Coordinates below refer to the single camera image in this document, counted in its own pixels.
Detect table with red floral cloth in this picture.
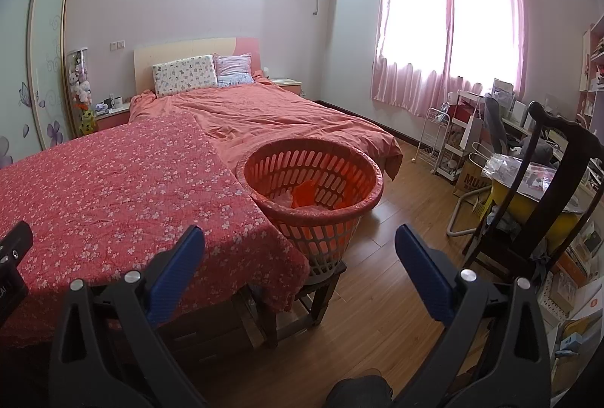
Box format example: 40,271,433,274
0,111,311,348

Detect clear plastic packets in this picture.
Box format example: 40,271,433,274
484,153,558,192

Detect pink curtain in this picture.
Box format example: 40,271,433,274
444,0,528,107
370,0,456,116

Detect bed with orange duvet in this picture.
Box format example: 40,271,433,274
128,37,404,182

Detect dark wooden table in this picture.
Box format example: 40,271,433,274
160,290,256,359

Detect white floral pillow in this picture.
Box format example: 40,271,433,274
152,55,219,98

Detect person's dark trouser leg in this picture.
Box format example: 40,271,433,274
325,368,394,408

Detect pink striped pillow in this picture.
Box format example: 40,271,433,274
214,54,256,88

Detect dark wooden chair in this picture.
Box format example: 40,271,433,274
462,101,604,291

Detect pink nightstand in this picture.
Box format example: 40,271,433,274
270,77,303,97
93,101,132,132

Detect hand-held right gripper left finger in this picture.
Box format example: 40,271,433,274
47,225,208,408

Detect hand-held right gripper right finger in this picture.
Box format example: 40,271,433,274
394,224,553,408

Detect white rolling cart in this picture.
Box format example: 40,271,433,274
434,89,487,179

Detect orange plastic laundry basket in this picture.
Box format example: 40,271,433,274
243,139,384,279

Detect hanging plush toys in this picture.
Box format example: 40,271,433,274
67,48,92,109

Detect white tube frame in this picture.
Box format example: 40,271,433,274
446,141,496,236

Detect pile of boxes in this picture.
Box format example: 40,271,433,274
538,219,604,390

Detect pink white bookshelf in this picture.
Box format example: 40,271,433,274
578,16,604,139

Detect dark wooden stool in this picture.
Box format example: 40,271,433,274
248,261,347,348

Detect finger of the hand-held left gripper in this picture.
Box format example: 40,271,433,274
0,220,34,269

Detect green yellow plush toy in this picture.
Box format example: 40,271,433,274
78,108,97,136

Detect grey office chair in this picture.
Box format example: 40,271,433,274
484,95,553,158

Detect yellow plastic tub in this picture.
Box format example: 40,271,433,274
491,176,586,239

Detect white wire rack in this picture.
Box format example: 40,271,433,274
415,107,449,165

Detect flower print sliding wardrobe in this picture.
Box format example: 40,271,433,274
0,0,76,168

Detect brown cardboard box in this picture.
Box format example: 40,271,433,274
453,160,492,196

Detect white paper bag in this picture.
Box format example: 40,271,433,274
460,110,484,151

